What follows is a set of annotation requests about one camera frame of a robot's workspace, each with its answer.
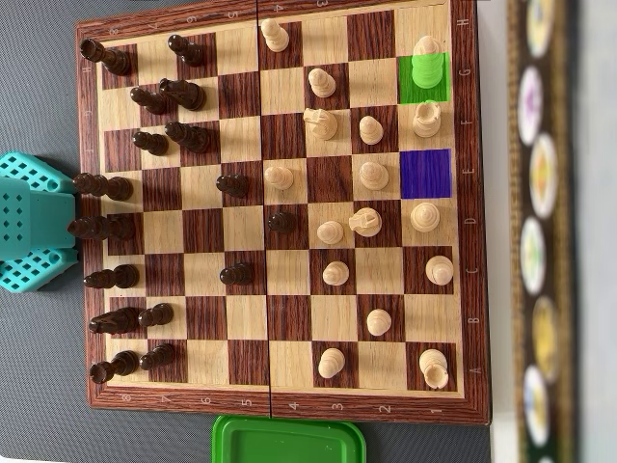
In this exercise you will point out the light wooden rook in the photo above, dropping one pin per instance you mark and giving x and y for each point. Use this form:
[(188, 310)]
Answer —
[(434, 367), (426, 123)]

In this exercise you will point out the light wooden king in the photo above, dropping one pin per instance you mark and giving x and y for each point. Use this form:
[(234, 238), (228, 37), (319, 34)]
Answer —
[(426, 70)]

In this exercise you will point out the teal perforated robot base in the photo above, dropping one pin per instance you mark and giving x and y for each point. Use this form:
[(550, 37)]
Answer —
[(24, 277)]

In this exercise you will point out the light wooden knight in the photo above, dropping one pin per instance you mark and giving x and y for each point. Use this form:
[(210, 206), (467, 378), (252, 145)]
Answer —
[(320, 124), (365, 222)]

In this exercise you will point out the light wooden bishop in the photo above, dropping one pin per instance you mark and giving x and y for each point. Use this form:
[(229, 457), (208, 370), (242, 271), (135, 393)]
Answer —
[(439, 270), (372, 176)]

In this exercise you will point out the wooden folding chessboard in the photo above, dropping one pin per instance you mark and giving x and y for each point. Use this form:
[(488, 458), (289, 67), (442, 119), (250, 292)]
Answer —
[(202, 231)]

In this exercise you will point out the dark wooden bishop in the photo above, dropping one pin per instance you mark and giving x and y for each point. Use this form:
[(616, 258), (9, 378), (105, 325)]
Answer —
[(113, 277), (190, 137)]

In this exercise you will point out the dark wooden knight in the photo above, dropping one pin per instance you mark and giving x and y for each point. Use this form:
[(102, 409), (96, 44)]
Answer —
[(115, 320), (185, 94)]

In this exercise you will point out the dark wooden queen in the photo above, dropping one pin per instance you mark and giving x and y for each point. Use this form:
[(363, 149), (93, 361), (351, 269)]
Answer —
[(101, 227)]

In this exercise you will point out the green plastic tray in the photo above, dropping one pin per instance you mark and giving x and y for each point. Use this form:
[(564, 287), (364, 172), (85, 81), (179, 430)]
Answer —
[(289, 441)]

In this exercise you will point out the dark wooden rook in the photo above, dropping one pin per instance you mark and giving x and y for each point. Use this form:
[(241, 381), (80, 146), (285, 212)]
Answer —
[(108, 58), (115, 365)]

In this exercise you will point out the patterned side strip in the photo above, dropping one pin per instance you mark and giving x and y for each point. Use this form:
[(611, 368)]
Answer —
[(544, 241)]

